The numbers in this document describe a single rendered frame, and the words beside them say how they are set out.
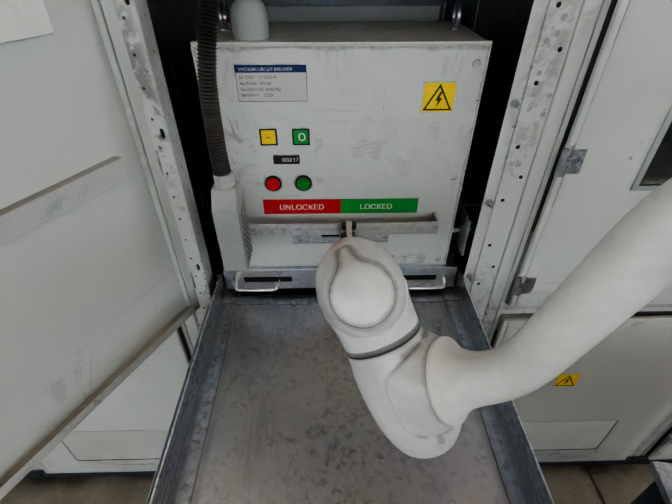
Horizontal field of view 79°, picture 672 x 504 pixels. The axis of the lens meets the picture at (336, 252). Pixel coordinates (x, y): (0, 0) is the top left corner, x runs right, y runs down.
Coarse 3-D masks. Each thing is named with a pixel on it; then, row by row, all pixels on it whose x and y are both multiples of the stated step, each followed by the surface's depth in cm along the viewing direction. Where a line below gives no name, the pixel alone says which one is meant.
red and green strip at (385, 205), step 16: (272, 208) 85; (288, 208) 85; (304, 208) 85; (320, 208) 85; (336, 208) 86; (352, 208) 86; (368, 208) 86; (384, 208) 86; (400, 208) 86; (416, 208) 86
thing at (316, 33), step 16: (224, 32) 75; (272, 32) 75; (288, 32) 75; (304, 32) 75; (320, 32) 75; (336, 32) 75; (352, 32) 75; (368, 32) 75; (384, 32) 75; (400, 32) 75; (416, 32) 75; (432, 32) 75; (448, 32) 75; (464, 32) 75; (192, 48) 67; (480, 96) 72
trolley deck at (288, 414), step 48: (240, 336) 88; (288, 336) 88; (336, 336) 88; (240, 384) 79; (288, 384) 79; (336, 384) 79; (240, 432) 72; (288, 432) 72; (336, 432) 72; (480, 432) 72; (240, 480) 65; (288, 480) 65; (336, 480) 65; (384, 480) 65; (432, 480) 65; (480, 480) 65
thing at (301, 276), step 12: (420, 264) 95; (432, 264) 95; (444, 264) 95; (228, 276) 95; (252, 276) 95; (264, 276) 95; (276, 276) 95; (288, 276) 95; (300, 276) 95; (312, 276) 95; (408, 276) 96; (420, 276) 96; (432, 276) 96; (228, 288) 97
